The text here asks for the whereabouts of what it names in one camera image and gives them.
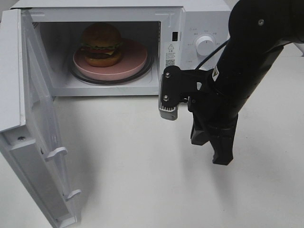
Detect burger with lettuce and tomato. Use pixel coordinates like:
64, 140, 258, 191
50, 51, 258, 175
81, 22, 123, 67

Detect white microwave door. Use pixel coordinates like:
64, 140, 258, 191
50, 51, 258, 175
0, 9, 81, 228

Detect white microwave oven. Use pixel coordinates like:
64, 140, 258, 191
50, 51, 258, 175
9, 0, 230, 97

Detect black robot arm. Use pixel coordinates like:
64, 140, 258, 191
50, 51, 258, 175
189, 0, 304, 165

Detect pink round plate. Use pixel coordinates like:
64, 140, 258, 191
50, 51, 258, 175
73, 39, 148, 81

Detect black cable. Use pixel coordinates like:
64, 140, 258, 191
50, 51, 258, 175
196, 40, 230, 71

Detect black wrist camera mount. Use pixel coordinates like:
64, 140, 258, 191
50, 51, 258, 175
158, 66, 212, 121

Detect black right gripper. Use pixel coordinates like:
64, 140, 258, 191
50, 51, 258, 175
188, 75, 238, 164

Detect upper white microwave knob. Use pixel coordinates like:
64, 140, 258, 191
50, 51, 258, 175
194, 35, 215, 56

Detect glass microwave turntable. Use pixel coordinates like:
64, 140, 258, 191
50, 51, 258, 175
69, 51, 154, 85

